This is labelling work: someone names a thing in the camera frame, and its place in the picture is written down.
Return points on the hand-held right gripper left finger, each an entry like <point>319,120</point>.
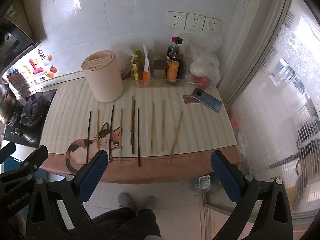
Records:
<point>92,175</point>

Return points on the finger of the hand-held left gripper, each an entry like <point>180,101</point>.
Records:
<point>7,151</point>
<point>37,156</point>

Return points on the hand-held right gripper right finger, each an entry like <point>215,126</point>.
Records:
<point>225,177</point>

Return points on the beige round utensil holder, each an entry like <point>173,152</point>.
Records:
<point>102,80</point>

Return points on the white plastic clip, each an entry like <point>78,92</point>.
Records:
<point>204,182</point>

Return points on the black gas stove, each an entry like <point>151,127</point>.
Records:
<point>37,130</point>

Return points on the grey slipper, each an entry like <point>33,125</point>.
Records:
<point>150,202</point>
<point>126,200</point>

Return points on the striped cat table mat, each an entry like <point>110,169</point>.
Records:
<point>200,130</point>

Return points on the person's legs in dark pants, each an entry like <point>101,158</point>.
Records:
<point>125,225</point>

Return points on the white sheer curtain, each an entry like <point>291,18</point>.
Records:
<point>275,130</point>

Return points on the blue smartphone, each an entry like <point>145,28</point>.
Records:
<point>206,100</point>

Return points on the brown card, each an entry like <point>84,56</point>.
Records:
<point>187,99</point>

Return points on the black range hood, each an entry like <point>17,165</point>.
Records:
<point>10,42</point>

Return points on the yellow seasoning box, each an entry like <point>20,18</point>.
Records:
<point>135,73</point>

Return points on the orange and white packet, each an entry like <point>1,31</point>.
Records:
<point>145,76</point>

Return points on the plastic bag with brown contents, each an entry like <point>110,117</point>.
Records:
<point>125,67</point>

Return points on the clear plastic organizer tray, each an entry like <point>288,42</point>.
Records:
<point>160,82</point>

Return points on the clear plastic bag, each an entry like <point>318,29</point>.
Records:
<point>205,60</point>

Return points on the soy sauce bottle orange label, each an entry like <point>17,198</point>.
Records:
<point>173,65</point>

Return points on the green yellow packet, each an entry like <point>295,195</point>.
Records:
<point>138,55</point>

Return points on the dark sauce bottle red cap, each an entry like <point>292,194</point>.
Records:
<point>169,52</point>

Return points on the colourful wall sticker set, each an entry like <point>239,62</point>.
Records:
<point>35,67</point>

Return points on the white wall socket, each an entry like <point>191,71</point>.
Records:
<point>176,20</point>
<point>212,25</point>
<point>195,22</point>

